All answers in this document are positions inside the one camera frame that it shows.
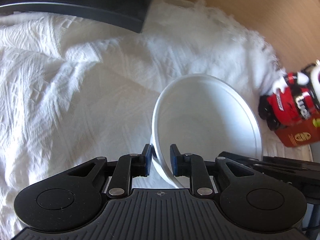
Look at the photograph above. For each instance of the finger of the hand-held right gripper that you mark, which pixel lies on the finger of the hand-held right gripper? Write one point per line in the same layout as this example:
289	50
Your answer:
245	159

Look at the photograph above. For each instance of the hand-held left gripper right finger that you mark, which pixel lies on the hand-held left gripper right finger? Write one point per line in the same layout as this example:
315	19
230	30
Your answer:
175	162

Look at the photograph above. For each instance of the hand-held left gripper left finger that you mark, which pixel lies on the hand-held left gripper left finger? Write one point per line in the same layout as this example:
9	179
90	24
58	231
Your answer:
148	160

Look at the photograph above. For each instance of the white printed paper bowl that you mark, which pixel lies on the white printed paper bowl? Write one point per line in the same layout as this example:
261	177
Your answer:
207	120

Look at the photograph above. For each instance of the red snack bag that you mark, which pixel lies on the red snack bag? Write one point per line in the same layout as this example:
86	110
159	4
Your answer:
300	136

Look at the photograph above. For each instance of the panda figurine in red jacket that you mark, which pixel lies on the panda figurine in red jacket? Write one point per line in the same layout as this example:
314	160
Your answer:
282	102

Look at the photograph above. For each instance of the white textured cloth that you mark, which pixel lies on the white textured cloth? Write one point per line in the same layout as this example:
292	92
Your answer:
62	92

